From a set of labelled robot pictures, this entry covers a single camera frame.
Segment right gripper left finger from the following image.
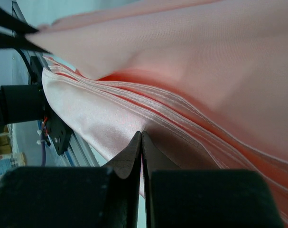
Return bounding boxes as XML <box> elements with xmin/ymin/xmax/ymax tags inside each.
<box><xmin>0</xmin><ymin>132</ymin><xmax>141</xmax><ymax>228</ymax></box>

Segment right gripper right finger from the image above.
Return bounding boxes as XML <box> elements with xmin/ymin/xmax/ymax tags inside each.
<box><xmin>141</xmin><ymin>132</ymin><xmax>284</xmax><ymax>228</ymax></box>

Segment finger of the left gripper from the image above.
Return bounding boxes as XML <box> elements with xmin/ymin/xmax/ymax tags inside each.
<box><xmin>0</xmin><ymin>8</ymin><xmax>38</xmax><ymax>34</ymax></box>
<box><xmin>0</xmin><ymin>33</ymin><xmax>50</xmax><ymax>54</ymax></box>

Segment pink cloth napkin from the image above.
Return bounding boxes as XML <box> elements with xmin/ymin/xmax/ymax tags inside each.
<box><xmin>26</xmin><ymin>0</ymin><xmax>288</xmax><ymax>228</ymax></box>

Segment stacked cardboard boxes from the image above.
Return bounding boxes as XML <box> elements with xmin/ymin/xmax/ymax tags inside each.
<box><xmin>0</xmin><ymin>125</ymin><xmax>27</xmax><ymax>179</ymax></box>

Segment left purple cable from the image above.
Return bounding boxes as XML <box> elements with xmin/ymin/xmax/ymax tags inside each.
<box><xmin>39</xmin><ymin>133</ymin><xmax>48</xmax><ymax>167</ymax></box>

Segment front aluminium rail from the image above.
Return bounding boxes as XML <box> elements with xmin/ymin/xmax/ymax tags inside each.
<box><xmin>11</xmin><ymin>0</ymin><xmax>102</xmax><ymax>168</ymax></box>

